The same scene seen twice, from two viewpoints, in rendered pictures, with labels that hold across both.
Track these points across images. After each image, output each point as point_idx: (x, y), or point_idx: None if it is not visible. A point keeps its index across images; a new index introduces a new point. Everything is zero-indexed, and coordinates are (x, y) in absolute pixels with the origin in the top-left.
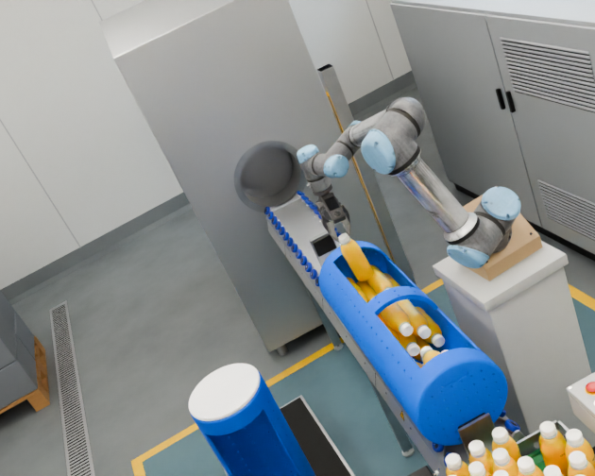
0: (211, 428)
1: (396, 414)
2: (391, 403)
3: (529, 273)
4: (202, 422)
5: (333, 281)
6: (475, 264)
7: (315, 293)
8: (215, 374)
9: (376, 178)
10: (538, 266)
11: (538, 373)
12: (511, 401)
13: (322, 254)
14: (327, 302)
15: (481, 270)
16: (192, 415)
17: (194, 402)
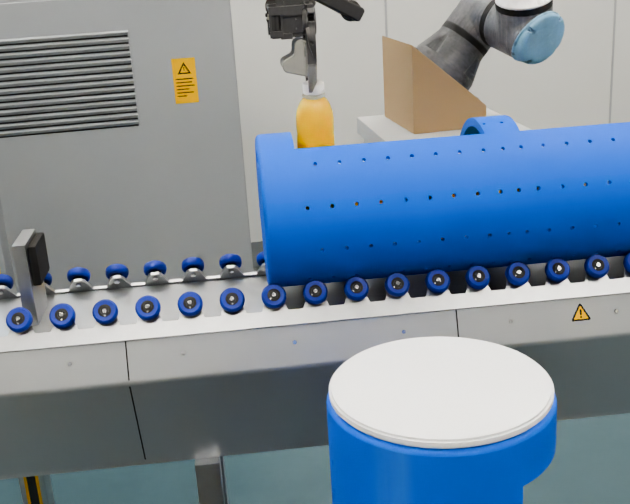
0: (549, 438)
1: (555, 333)
2: (533, 327)
3: (498, 115)
4: (538, 429)
5: (343, 164)
6: (555, 46)
7: (72, 365)
8: (352, 394)
9: None
10: (490, 112)
11: None
12: None
13: (43, 279)
14: (170, 332)
15: (473, 113)
16: (498, 439)
17: (449, 429)
